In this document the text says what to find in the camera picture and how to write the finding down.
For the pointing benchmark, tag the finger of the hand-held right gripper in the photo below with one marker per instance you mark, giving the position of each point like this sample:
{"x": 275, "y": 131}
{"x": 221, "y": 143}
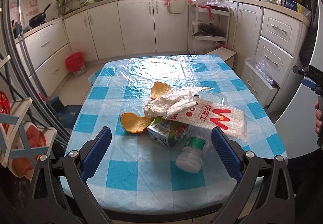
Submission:
{"x": 300, "y": 70}
{"x": 309, "y": 84}

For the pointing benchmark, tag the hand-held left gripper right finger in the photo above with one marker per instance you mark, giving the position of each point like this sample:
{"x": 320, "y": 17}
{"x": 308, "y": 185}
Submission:
{"x": 225, "y": 153}

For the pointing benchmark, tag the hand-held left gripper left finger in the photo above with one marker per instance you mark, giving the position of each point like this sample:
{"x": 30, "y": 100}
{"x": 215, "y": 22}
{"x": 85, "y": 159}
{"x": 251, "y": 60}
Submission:
{"x": 97, "y": 150}

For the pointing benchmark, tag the plastic bottle green label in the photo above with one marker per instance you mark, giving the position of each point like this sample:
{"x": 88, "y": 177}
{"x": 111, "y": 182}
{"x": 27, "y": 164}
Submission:
{"x": 191, "y": 154}

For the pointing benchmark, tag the white printed plastic bag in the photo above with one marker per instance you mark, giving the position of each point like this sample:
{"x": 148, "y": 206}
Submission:
{"x": 217, "y": 118}

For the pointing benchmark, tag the large orange peel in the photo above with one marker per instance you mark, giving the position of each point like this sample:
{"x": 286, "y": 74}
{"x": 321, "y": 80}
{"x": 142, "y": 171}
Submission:
{"x": 133, "y": 123}

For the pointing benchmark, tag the clear plastic container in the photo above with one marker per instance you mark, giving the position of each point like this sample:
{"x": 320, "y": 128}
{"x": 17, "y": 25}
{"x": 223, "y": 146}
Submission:
{"x": 213, "y": 97}

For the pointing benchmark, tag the green white drink carton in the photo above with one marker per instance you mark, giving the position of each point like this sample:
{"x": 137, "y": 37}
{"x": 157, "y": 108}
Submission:
{"x": 166, "y": 133}

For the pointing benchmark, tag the white tissue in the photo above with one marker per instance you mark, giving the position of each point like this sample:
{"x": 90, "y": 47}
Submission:
{"x": 171, "y": 105}

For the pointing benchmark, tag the small orange peel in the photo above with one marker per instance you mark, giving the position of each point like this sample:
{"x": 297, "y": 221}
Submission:
{"x": 159, "y": 89}

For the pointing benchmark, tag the person's right hand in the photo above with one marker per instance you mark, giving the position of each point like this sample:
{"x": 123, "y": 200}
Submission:
{"x": 319, "y": 119}

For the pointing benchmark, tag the clear plastic bag in drawer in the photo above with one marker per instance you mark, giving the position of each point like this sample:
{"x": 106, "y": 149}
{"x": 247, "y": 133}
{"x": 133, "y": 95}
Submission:
{"x": 262, "y": 67}

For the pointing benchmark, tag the open white drawer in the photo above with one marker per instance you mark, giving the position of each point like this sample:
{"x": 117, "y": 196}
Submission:
{"x": 254, "y": 85}

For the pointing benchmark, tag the blue checked plastic tablecloth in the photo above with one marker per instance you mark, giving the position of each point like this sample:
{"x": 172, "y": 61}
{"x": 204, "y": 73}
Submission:
{"x": 141, "y": 176}

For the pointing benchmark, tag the red printed bag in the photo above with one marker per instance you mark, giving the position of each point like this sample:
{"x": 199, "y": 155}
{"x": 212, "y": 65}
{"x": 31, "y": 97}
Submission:
{"x": 35, "y": 135}
{"x": 3, "y": 110}

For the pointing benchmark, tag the blue box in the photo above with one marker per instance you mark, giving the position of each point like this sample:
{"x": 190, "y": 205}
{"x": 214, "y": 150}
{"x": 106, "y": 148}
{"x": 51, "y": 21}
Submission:
{"x": 292, "y": 5}

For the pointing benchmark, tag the small wooden stool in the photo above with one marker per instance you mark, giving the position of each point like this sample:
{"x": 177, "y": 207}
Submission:
{"x": 222, "y": 55}

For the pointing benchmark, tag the person's dark clothing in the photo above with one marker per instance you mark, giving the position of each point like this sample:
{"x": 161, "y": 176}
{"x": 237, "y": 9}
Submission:
{"x": 307, "y": 178}

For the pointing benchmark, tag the red waste bin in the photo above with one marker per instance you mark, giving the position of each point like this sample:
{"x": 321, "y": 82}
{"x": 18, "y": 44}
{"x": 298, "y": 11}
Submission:
{"x": 74, "y": 62}

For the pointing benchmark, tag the white trolley rack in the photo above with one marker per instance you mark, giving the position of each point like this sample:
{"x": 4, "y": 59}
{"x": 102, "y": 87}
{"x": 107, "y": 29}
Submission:
{"x": 210, "y": 43}

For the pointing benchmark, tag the dark pan on trolley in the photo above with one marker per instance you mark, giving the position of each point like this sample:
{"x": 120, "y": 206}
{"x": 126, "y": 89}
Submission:
{"x": 208, "y": 31}

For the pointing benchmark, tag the white kitchen base cabinets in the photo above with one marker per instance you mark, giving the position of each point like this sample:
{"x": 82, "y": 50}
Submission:
{"x": 136, "y": 27}

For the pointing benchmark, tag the black frying pan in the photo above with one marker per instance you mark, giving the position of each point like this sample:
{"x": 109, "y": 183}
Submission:
{"x": 37, "y": 19}

